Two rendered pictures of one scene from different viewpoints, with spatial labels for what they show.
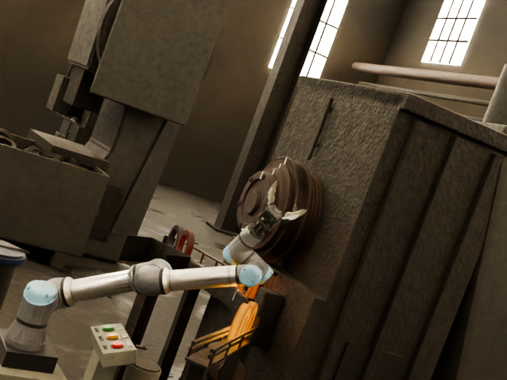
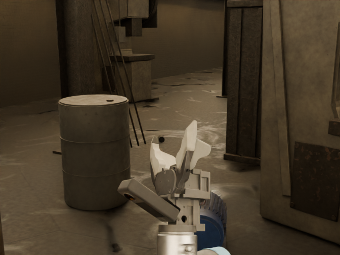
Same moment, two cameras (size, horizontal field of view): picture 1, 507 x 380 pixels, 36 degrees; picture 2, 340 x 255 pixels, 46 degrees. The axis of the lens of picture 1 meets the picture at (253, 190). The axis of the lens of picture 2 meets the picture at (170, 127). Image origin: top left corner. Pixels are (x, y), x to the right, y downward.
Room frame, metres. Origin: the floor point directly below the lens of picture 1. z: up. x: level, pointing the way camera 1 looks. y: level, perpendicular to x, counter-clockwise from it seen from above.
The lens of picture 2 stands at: (3.25, 0.48, 1.42)
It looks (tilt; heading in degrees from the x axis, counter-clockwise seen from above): 13 degrees down; 234
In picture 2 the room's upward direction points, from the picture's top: straight up
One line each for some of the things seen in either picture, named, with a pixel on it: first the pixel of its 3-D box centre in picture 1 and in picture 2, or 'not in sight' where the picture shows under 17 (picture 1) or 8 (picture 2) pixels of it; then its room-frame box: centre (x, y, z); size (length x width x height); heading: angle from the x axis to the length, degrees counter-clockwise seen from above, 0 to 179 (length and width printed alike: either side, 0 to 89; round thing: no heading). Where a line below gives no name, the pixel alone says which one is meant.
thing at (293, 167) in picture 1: (275, 208); not in sight; (3.45, -0.12, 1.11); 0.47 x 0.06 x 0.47; 24
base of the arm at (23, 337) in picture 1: (28, 329); not in sight; (2.83, 0.61, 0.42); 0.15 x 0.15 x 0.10
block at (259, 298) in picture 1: (263, 317); not in sight; (3.24, -0.23, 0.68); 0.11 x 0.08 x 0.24; 114
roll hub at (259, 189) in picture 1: (256, 202); not in sight; (3.41, -0.03, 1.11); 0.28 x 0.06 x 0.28; 24
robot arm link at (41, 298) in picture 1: (38, 301); not in sight; (2.83, 0.61, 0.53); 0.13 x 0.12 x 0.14; 173
